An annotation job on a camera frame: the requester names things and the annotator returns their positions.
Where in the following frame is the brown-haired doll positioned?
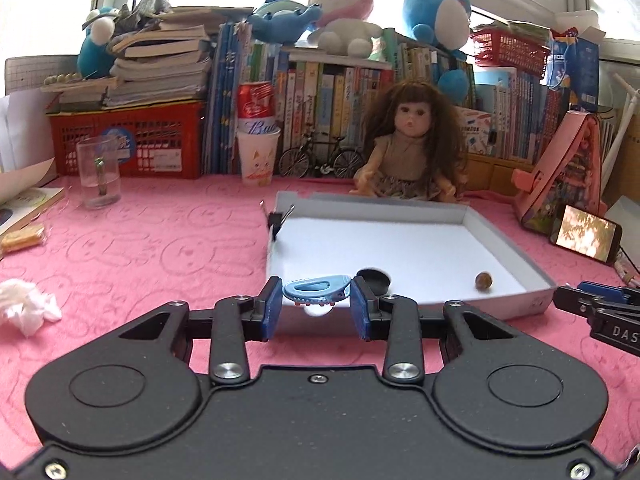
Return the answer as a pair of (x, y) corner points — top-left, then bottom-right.
(352, 81), (471, 204)

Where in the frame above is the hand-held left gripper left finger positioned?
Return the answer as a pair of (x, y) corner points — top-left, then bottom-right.
(116, 276), (284, 386)

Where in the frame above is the clear glass cup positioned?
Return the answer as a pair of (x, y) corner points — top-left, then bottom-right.
(76, 136), (123, 210)

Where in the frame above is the small blue plush toy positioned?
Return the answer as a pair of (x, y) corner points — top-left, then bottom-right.
(76, 6), (132, 78)

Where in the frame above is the blue cardboard box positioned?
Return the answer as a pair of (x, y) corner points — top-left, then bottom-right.
(547, 10), (608, 111)

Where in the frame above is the red plastic crate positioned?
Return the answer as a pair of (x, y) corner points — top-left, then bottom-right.
(46, 100), (208, 180)

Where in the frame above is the pink toy stand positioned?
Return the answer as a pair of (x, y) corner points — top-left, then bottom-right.
(511, 110), (608, 236)

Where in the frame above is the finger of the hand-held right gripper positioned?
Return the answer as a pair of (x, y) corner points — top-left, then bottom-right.
(552, 285), (608, 320)
(576, 281), (640, 306)

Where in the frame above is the flat picture book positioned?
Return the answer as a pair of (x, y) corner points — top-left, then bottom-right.
(0, 186), (66, 238)

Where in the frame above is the crumpled white tissue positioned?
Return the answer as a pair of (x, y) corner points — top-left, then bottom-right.
(0, 279), (63, 338)

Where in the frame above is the wrapped snack packet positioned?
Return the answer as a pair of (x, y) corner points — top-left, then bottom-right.
(0, 225), (47, 255)

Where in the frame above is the wooden desk organizer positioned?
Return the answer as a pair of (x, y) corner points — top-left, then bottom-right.
(465, 152), (538, 198)

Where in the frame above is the white paper cup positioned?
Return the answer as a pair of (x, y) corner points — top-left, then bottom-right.
(236, 127), (282, 186)

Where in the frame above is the beige paper sheet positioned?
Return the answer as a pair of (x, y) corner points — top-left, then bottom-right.
(0, 156), (57, 207)

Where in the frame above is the red soda can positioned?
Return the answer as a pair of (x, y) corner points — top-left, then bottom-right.
(236, 81), (275, 133)

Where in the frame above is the smartphone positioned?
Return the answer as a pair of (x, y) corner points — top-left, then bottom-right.
(550, 203), (623, 265)

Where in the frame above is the white cardboard box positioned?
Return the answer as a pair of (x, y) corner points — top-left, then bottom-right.
(263, 191), (558, 321)

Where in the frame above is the black model bicycle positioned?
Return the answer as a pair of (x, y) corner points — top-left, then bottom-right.
(278, 127), (366, 179)

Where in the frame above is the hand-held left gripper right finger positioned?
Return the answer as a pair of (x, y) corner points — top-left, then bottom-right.
(350, 276), (521, 386)

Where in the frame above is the lying blue plush toy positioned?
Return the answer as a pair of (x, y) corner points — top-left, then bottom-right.
(246, 0), (323, 43)

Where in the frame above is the small red basket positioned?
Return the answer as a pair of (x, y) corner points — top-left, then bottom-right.
(470, 27), (551, 78)

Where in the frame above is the pink rabbit plush toy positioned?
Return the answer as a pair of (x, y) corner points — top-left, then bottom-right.
(301, 0), (383, 57)

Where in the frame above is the grey grid board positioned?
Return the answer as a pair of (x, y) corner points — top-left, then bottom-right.
(4, 54), (83, 98)

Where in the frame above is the blue hair clip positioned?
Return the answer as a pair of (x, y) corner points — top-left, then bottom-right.
(282, 274), (353, 307)

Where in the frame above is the large blue plush toy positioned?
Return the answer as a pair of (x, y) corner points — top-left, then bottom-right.
(401, 0), (473, 103)

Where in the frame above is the pink printed tablecloth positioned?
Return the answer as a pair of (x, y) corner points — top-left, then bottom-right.
(0, 172), (640, 466)

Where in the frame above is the black binder clip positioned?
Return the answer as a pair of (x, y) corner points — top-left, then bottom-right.
(259, 200), (297, 241)

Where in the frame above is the row of upright books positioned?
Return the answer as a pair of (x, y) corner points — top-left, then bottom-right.
(205, 20), (621, 176)

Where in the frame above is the stack of books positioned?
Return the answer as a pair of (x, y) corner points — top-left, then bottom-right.
(40, 6), (256, 111)

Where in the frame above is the white pencil-print box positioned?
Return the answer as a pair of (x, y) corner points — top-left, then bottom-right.
(455, 106), (493, 157)

